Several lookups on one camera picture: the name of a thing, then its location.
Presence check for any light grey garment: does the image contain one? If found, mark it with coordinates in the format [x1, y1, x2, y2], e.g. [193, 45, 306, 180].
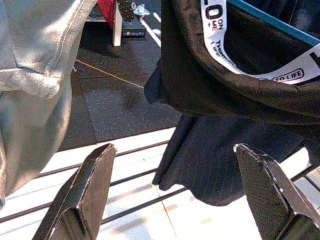
[0, 0, 100, 208]

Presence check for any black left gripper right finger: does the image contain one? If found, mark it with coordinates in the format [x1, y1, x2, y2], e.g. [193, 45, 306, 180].
[232, 142, 320, 240]

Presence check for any black flat box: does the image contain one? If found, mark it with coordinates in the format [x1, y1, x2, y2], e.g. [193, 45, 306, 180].
[121, 14, 147, 40]

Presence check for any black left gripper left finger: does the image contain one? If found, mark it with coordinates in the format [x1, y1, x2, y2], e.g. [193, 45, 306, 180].
[31, 143, 118, 240]

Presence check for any white furniture frame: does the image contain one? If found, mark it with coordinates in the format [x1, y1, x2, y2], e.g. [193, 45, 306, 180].
[84, 0, 124, 47]

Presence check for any black shirt white printed band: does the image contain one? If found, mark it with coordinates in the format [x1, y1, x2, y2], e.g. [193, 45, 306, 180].
[144, 0, 320, 126]

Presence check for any black metal clothes rack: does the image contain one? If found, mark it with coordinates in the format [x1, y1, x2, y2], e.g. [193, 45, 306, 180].
[0, 140, 320, 225]

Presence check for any red garment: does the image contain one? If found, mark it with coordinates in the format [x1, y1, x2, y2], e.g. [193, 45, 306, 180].
[96, 0, 118, 29]

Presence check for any dark pinstriped garment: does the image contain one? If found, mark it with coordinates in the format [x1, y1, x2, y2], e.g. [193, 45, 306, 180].
[151, 113, 311, 207]

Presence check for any black dotted item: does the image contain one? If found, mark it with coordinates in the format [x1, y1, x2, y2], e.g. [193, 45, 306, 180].
[117, 0, 136, 25]

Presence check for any crumpled white teal wrapper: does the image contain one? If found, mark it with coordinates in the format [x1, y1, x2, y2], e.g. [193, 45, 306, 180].
[132, 3, 151, 17]

